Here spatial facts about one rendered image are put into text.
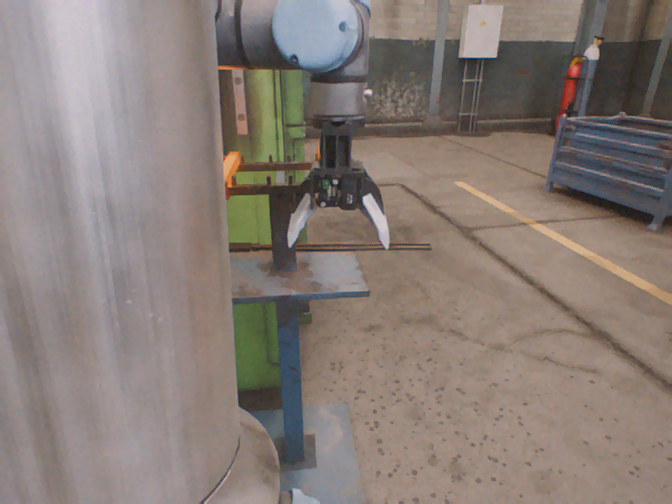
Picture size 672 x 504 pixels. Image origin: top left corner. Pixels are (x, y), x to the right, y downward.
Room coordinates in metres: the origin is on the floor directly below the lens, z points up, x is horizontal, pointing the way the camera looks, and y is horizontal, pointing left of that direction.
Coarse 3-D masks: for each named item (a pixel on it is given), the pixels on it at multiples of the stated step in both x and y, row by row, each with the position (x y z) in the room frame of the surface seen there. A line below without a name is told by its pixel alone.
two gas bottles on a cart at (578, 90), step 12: (588, 48) 7.04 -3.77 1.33; (588, 60) 6.92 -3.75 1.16; (576, 72) 7.18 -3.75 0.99; (588, 72) 6.96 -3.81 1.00; (576, 84) 7.17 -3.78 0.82; (588, 84) 6.95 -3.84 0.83; (564, 96) 7.26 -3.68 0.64; (576, 96) 7.03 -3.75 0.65; (588, 96) 6.96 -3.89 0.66; (564, 108) 7.21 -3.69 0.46; (576, 108) 6.99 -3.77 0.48; (552, 120) 7.42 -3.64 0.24; (552, 132) 7.38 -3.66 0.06
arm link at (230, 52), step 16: (224, 0) 0.48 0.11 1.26; (240, 0) 0.48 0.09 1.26; (224, 16) 0.48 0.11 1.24; (240, 16) 0.48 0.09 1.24; (224, 32) 0.48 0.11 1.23; (240, 32) 0.47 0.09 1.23; (224, 48) 0.48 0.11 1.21; (240, 48) 0.48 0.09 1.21; (224, 64) 0.50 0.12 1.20; (240, 64) 0.49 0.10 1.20
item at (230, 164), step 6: (228, 156) 1.08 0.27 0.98; (234, 156) 1.08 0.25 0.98; (228, 162) 1.01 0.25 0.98; (234, 162) 1.02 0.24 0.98; (228, 168) 0.95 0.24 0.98; (234, 168) 1.00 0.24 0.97; (228, 174) 0.90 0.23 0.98; (228, 180) 0.89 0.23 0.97; (228, 186) 0.82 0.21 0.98; (228, 192) 0.81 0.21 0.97; (228, 198) 0.81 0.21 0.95
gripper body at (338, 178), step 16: (320, 128) 0.57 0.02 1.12; (336, 128) 0.54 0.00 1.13; (352, 128) 0.56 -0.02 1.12; (336, 144) 0.54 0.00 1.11; (320, 160) 0.61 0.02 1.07; (336, 160) 0.54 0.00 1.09; (352, 160) 0.61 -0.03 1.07; (320, 176) 0.56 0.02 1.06; (336, 176) 0.56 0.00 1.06; (352, 176) 0.55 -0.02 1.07; (320, 192) 0.56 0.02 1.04; (336, 192) 0.56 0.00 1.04; (352, 192) 0.55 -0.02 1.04; (352, 208) 0.55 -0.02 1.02
